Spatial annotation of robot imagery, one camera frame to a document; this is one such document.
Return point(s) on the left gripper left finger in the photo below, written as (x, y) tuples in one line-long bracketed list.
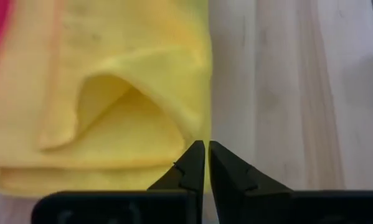
[(189, 177)]

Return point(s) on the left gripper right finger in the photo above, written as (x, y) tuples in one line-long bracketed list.
[(233, 179)]

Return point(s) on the yellow microfiber towel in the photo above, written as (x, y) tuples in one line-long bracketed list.
[(96, 109)]

